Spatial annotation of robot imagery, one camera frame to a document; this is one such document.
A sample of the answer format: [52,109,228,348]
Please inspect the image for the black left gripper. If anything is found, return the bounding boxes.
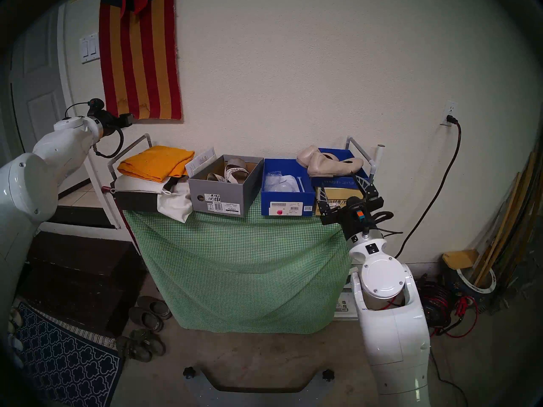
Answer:
[99,111,134,137]

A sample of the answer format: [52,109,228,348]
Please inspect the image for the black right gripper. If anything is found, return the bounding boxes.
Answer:
[319,174,395,243]

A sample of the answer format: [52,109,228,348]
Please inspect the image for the beige ballet shoe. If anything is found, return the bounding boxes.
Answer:
[296,145,321,168]
[306,151,364,178]

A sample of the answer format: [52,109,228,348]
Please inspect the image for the tan gold shoe box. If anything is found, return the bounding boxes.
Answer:
[315,187,364,216]

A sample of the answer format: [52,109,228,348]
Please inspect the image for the open blue shoe box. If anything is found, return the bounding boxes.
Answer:
[261,158,316,217]

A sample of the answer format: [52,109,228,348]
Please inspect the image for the white printed box lid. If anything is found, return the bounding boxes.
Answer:
[185,147,217,178]

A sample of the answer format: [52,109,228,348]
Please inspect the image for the grey cardboard shoe box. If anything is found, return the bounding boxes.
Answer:
[188,154,264,218]

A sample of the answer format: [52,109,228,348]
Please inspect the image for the brown clog shoe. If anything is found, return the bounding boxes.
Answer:
[129,307,165,334]
[138,296,173,321]

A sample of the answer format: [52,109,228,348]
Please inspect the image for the folded orange cloth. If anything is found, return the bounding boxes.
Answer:
[118,145,196,183]

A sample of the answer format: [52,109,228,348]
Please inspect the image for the red orange striped flag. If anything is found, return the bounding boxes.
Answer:
[98,0,183,122]

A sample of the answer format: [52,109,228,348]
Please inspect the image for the folded white cloth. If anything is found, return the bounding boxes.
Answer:
[114,190,179,213]

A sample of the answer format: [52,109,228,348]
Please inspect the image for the white panel door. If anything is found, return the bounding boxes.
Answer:
[8,3,85,190]

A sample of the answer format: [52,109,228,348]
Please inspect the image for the white floor device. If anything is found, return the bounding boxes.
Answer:
[334,279,361,321]

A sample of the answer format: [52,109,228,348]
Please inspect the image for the thin red cane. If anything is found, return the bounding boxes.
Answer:
[122,211,143,256]

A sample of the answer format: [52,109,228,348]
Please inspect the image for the green checked tablecloth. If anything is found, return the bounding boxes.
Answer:
[124,194,352,335]

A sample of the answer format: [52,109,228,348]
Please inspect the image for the tan cardboard block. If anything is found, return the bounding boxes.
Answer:
[442,249,479,270]

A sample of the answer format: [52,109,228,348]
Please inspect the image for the dark blue white-rimmed pot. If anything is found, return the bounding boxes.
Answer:
[443,266,497,309]

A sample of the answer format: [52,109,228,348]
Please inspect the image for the dark brown wooden chest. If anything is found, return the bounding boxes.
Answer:
[17,230,149,339]

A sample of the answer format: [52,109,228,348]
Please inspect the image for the leaning wooden boards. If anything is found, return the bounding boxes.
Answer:
[471,148,543,288]

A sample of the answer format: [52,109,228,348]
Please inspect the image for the dark olive sandal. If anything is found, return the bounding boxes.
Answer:
[132,329,167,357]
[115,336,153,363]

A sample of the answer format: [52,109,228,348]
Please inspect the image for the navy patterned rug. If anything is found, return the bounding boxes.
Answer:
[13,302,126,407]

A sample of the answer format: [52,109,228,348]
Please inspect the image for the thick black left gripper cable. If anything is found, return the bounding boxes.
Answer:
[92,127,125,159]

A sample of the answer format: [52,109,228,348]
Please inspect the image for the right gripper plug cable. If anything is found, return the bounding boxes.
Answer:
[356,207,403,237]

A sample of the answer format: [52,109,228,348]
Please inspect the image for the gripper plug cable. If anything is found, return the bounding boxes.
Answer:
[64,98,104,119]
[356,207,403,237]

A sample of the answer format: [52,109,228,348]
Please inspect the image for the left gripper plug cable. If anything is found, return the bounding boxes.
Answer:
[64,98,104,119]

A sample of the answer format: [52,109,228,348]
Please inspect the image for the white double light switch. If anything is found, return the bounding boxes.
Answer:
[79,33,101,64]

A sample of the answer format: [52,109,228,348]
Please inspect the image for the white drawstring dust bag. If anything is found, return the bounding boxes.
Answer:
[111,173,193,223]

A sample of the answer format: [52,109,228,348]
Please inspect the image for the black power cord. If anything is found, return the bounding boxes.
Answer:
[394,115,462,258]

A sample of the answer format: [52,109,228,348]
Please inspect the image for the white wall outlet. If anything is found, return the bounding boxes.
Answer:
[441,100,458,127]

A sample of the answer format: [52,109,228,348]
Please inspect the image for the black cable reel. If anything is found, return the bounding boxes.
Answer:
[418,279,461,330]

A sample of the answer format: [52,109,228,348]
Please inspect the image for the red jumper clamp cable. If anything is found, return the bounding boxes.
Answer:
[431,295,480,339]

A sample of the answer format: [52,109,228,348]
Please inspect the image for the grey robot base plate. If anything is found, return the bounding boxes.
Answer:
[183,366,336,407]

